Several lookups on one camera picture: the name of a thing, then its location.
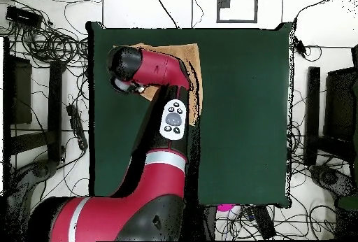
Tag black flat bar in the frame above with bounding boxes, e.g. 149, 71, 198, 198
250, 205, 277, 240

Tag black power strip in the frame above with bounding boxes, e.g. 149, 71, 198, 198
66, 104, 89, 152

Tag dark green table cloth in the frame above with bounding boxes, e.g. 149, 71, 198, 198
85, 21, 294, 210

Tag dark flat panel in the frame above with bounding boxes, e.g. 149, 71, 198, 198
3, 54, 33, 125
324, 66, 358, 142

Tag tan terry towel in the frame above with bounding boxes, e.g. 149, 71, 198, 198
113, 43, 203, 127

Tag black device box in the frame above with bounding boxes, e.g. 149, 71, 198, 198
5, 5, 43, 29

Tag black power adapter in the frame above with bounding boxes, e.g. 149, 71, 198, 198
292, 36, 308, 59

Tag grey stand base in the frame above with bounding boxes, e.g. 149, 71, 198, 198
5, 158, 59, 198
308, 164, 357, 199

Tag black upright bar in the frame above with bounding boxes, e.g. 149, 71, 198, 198
303, 66, 322, 166
46, 59, 64, 162

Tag tangled black cables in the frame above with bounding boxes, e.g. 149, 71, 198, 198
16, 26, 90, 68

